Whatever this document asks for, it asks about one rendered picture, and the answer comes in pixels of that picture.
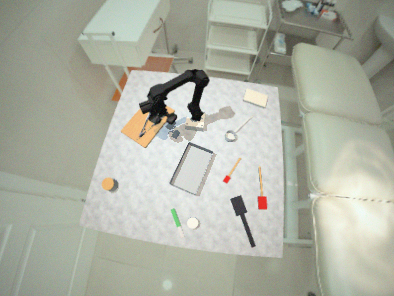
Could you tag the grey roasting tin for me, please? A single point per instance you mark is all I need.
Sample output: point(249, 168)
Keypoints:
point(191, 168)

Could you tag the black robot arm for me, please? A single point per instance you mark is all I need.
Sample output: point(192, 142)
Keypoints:
point(158, 94)

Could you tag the white short cylinder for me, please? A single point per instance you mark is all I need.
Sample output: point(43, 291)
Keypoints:
point(192, 223)

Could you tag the white jar with orange lid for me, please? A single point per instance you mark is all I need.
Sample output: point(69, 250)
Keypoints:
point(109, 184)

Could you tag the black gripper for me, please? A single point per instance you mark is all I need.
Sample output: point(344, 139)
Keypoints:
point(171, 117)

